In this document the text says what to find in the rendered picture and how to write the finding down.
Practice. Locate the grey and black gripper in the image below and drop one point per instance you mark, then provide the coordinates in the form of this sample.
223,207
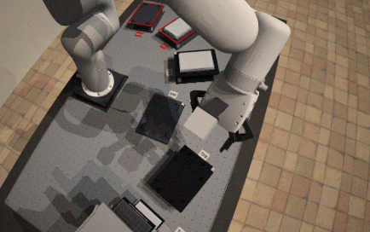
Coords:
240,104

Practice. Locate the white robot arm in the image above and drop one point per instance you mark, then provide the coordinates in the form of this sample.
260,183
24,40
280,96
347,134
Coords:
230,26

